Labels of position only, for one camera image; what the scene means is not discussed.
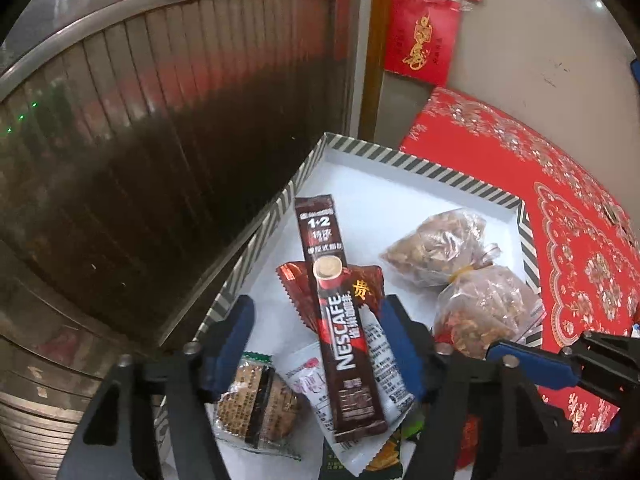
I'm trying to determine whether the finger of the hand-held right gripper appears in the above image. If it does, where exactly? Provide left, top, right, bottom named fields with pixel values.
left=486, top=330, right=640, bottom=403

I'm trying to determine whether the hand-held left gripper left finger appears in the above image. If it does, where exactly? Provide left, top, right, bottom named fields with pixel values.
left=70, top=294, right=257, bottom=480

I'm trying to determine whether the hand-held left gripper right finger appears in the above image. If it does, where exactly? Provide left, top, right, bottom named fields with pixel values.
left=381, top=294, right=576, bottom=480

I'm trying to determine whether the brown coffee stick sachet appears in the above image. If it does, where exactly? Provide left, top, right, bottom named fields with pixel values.
left=294, top=194, right=390, bottom=443

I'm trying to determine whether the clear packet of brown cake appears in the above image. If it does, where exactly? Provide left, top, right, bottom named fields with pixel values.
left=212, top=352, right=306, bottom=461

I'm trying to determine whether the white packet with red print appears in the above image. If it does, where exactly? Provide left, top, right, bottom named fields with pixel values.
left=274, top=305, right=418, bottom=478

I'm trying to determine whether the clear zip bag of nuts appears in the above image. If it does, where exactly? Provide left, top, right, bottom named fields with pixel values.
left=381, top=208, right=547, bottom=361

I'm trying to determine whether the dark green biscuit packet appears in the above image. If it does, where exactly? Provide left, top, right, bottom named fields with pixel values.
left=320, top=430, right=406, bottom=480

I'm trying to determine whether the striped cardboard box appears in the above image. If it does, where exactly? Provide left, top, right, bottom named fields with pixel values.
left=155, top=132, right=542, bottom=480

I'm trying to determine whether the brown slatted door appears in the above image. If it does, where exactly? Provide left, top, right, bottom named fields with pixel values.
left=0, top=0, right=351, bottom=480

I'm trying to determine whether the red floral tablecloth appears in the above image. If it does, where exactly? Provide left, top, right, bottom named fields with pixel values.
left=400, top=86, right=640, bottom=433

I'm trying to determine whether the wooden door frame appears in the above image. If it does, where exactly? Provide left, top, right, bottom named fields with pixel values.
left=357, top=0, right=398, bottom=148

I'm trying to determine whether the red wall poster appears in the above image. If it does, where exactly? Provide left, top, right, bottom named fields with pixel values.
left=384, top=0, right=462, bottom=87

